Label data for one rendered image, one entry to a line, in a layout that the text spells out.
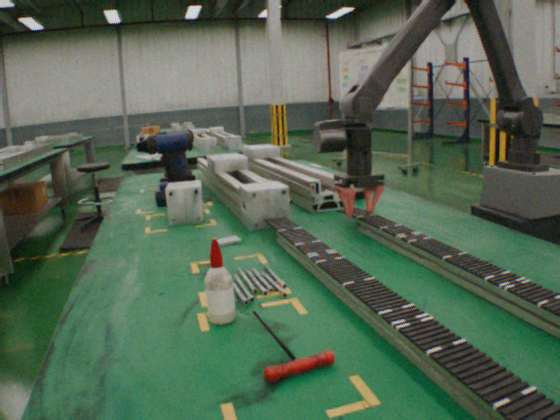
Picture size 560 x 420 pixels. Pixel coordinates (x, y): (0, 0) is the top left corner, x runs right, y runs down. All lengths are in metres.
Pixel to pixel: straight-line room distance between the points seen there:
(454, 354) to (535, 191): 0.73
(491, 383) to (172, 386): 0.32
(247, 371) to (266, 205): 0.58
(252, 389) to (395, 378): 0.15
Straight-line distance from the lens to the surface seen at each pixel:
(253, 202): 1.01
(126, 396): 0.49
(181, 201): 1.12
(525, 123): 1.18
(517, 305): 0.65
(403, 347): 0.52
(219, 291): 0.58
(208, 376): 0.50
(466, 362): 0.46
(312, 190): 1.15
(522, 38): 4.29
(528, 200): 1.15
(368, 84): 0.96
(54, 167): 5.39
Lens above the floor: 1.06
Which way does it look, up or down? 14 degrees down
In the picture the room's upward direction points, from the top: 3 degrees counter-clockwise
